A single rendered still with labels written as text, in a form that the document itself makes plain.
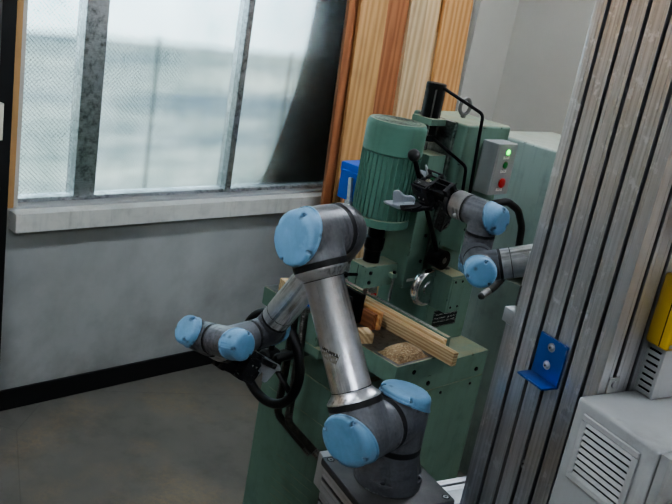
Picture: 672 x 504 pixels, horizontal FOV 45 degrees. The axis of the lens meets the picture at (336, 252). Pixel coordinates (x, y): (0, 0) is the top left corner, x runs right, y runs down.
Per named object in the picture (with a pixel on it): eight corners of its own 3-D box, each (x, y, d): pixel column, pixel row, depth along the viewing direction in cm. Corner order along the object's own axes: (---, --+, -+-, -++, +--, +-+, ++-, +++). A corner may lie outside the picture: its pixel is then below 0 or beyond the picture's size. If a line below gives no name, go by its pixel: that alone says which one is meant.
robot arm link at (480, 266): (682, 270, 185) (467, 299, 193) (668, 255, 196) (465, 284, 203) (679, 221, 182) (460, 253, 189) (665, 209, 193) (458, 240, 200)
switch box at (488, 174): (471, 189, 250) (483, 139, 245) (491, 188, 257) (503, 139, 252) (487, 195, 246) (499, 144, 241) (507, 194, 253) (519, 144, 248)
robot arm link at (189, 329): (190, 346, 190) (166, 340, 195) (221, 361, 198) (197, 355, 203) (202, 315, 192) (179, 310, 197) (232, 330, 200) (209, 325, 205)
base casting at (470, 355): (266, 346, 262) (270, 321, 259) (389, 321, 301) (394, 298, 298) (360, 412, 232) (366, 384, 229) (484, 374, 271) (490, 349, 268)
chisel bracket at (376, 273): (346, 285, 249) (350, 259, 246) (378, 280, 258) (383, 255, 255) (362, 294, 244) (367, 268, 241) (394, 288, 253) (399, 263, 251)
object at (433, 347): (299, 279, 271) (301, 268, 270) (303, 278, 272) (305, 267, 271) (451, 366, 226) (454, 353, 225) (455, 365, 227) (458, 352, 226)
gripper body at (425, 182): (427, 167, 218) (461, 179, 210) (433, 192, 223) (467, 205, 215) (408, 183, 215) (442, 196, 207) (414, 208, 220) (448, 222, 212)
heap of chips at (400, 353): (376, 351, 227) (378, 342, 226) (407, 344, 235) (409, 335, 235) (398, 364, 221) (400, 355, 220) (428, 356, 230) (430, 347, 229)
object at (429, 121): (407, 136, 245) (419, 79, 240) (425, 136, 250) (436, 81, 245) (427, 142, 240) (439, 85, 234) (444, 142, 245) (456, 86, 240)
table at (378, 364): (236, 306, 256) (239, 289, 254) (310, 294, 276) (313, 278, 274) (369, 394, 215) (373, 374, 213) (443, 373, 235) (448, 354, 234)
